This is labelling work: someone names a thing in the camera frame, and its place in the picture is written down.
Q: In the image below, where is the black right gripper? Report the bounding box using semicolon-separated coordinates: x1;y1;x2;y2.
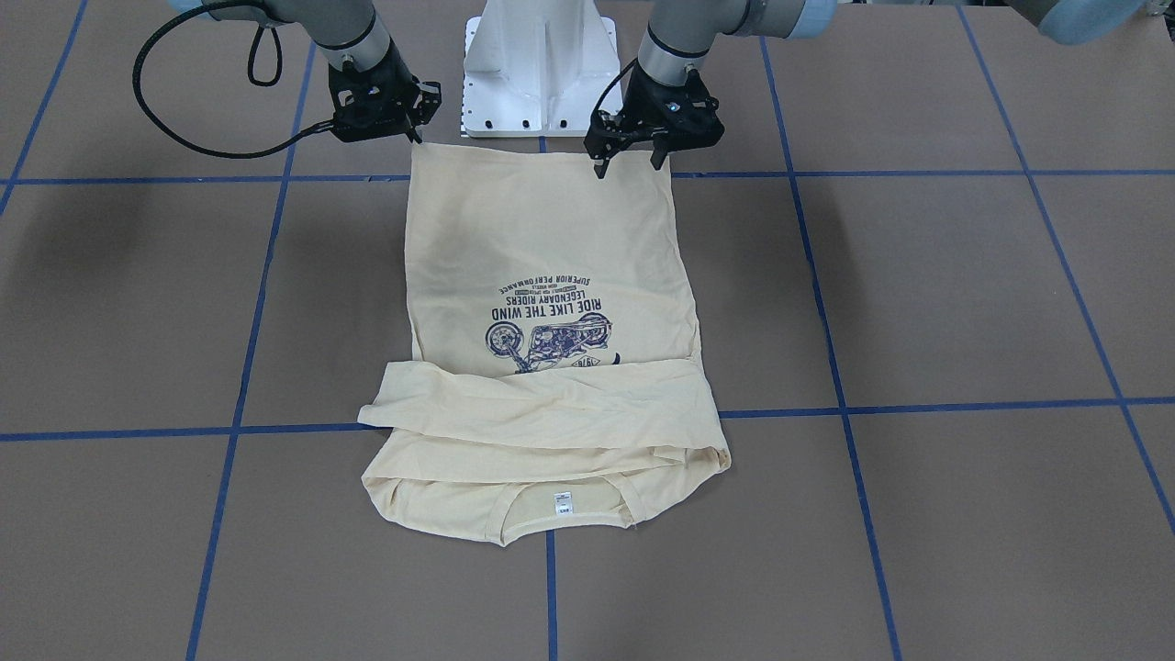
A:
329;46;443;146

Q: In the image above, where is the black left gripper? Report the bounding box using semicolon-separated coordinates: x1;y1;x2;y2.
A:
584;72;723;180

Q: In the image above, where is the beige long sleeve graphic shirt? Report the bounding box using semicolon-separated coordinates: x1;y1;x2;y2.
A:
358;143;732;545

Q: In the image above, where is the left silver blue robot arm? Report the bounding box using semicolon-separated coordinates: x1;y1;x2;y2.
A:
584;1;839;178

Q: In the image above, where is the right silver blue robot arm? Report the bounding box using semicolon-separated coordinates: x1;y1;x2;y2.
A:
130;1;442;160

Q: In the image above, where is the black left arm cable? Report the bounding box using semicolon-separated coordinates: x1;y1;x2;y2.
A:
595;58;640;116

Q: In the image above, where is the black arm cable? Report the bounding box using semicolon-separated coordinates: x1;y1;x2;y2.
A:
133;5;345;160
595;58;640;116

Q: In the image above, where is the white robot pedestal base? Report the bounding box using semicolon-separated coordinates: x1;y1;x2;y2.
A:
461;1;622;139

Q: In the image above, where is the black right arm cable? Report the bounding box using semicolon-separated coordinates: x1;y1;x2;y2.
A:
133;5;345;160

